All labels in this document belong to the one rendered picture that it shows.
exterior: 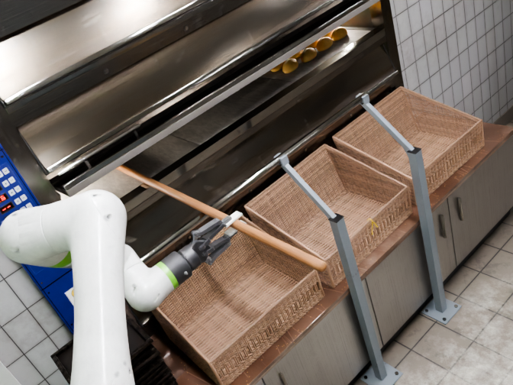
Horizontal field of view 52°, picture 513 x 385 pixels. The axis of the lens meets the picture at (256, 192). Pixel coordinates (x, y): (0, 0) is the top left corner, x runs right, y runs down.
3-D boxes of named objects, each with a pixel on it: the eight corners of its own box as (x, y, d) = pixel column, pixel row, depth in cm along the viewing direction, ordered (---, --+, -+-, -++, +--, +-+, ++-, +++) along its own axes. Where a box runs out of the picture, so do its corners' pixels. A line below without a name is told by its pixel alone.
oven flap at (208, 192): (114, 282, 208) (85, 240, 203) (393, 74, 283) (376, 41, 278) (117, 283, 204) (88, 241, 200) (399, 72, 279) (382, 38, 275)
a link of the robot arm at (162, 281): (143, 325, 153) (140, 312, 144) (117, 294, 158) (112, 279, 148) (181, 294, 159) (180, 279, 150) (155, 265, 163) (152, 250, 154)
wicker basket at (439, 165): (340, 181, 278) (329, 136, 264) (407, 128, 301) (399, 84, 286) (417, 208, 242) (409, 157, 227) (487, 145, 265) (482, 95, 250)
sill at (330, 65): (81, 235, 202) (75, 228, 199) (376, 34, 277) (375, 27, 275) (87, 241, 197) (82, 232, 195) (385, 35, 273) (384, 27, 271)
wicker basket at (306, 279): (159, 331, 228) (132, 286, 213) (255, 253, 251) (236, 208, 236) (223, 393, 192) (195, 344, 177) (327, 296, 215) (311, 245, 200)
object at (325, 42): (218, 66, 303) (215, 56, 300) (277, 30, 323) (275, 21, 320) (289, 75, 258) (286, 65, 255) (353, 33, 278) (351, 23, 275)
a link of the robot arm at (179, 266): (184, 292, 155) (172, 270, 150) (164, 277, 164) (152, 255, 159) (200, 279, 157) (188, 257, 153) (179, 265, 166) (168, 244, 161)
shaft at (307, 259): (330, 268, 140) (327, 260, 138) (322, 276, 139) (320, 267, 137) (80, 146, 265) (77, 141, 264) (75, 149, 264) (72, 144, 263)
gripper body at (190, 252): (172, 247, 159) (195, 230, 163) (182, 268, 164) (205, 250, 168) (185, 256, 154) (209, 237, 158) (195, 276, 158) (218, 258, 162)
